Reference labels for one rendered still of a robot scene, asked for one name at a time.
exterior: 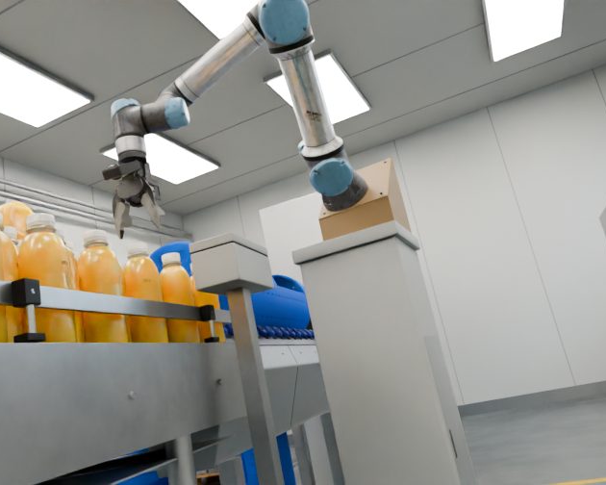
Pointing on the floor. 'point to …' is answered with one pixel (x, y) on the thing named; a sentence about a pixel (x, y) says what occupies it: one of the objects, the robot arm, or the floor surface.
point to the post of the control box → (255, 388)
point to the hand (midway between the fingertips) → (137, 230)
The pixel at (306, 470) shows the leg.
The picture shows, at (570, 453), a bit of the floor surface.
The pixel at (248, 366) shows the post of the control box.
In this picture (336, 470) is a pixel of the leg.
